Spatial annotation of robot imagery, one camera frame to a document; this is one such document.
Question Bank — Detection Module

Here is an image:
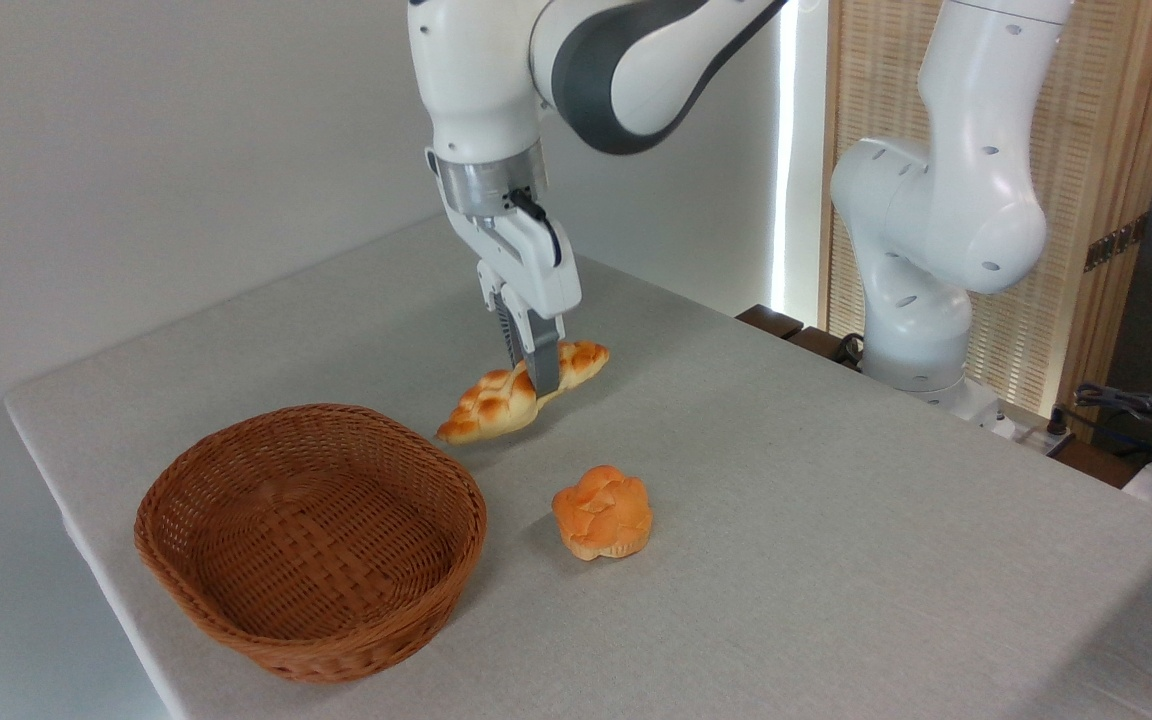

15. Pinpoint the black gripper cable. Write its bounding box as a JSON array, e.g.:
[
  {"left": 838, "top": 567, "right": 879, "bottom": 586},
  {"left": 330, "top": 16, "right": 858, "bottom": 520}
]
[{"left": 509, "top": 188, "right": 564, "bottom": 269}]

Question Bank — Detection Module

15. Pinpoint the grey linen tablecloth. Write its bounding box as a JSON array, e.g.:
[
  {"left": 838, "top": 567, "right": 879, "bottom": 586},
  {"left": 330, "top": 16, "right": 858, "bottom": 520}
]
[{"left": 4, "top": 215, "right": 1152, "bottom": 720}]

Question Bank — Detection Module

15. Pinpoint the bundle of black cables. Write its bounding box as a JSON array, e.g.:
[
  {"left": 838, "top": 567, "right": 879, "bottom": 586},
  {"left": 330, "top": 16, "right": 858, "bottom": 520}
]
[{"left": 1048, "top": 370, "right": 1152, "bottom": 473}]

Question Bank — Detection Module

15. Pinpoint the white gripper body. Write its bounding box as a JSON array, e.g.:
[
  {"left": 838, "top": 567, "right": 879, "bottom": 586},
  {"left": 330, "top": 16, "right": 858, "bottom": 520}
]
[{"left": 441, "top": 200, "right": 584, "bottom": 321}]

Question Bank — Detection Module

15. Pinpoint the dark metal screen hinge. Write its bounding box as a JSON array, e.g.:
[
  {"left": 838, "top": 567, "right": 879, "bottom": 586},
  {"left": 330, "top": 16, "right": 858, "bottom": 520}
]
[{"left": 1084, "top": 213, "right": 1149, "bottom": 273}]

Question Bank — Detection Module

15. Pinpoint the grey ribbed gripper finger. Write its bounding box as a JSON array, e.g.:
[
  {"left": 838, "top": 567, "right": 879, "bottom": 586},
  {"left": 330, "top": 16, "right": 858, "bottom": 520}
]
[
  {"left": 519, "top": 305, "right": 566, "bottom": 398},
  {"left": 477, "top": 260, "right": 529, "bottom": 369}
]

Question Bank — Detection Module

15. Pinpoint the round orange bread bun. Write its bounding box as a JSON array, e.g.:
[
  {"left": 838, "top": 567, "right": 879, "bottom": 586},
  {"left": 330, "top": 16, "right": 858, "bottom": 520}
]
[{"left": 551, "top": 465, "right": 654, "bottom": 561}]

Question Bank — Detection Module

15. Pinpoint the brown wicker basket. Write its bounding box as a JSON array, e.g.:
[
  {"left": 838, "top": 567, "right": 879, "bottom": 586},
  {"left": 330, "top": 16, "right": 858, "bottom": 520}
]
[{"left": 134, "top": 403, "right": 488, "bottom": 684}]

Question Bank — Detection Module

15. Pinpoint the long braided bread loaf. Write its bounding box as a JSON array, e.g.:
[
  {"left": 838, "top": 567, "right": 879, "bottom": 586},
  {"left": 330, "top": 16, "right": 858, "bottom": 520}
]
[{"left": 436, "top": 340, "right": 610, "bottom": 445}]

